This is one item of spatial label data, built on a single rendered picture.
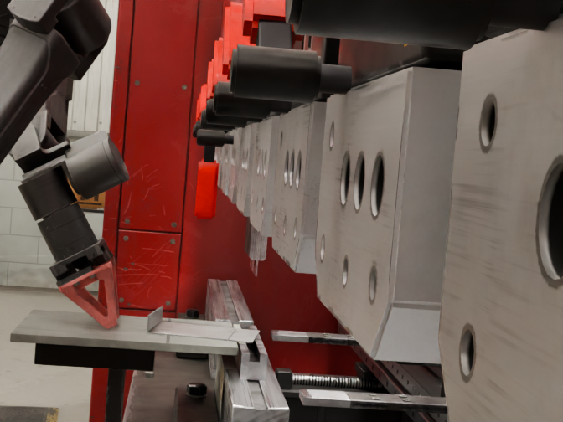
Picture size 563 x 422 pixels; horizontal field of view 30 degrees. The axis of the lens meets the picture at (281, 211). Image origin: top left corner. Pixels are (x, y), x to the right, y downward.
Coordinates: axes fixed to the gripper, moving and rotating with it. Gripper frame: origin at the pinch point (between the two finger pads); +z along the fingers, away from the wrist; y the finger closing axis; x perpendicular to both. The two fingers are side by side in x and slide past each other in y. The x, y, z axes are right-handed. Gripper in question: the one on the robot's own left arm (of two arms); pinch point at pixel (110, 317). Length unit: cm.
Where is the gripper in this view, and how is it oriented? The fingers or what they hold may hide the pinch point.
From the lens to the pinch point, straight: 132.8
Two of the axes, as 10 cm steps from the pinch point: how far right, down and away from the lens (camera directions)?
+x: -8.9, 4.4, -0.7
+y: -1.0, -0.5, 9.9
